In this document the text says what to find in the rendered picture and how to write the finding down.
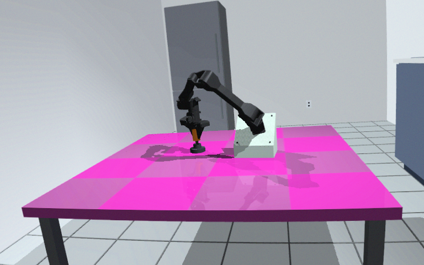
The orange knob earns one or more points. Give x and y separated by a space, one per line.
194 133

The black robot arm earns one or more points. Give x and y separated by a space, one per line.
210 82

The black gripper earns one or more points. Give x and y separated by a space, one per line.
198 124

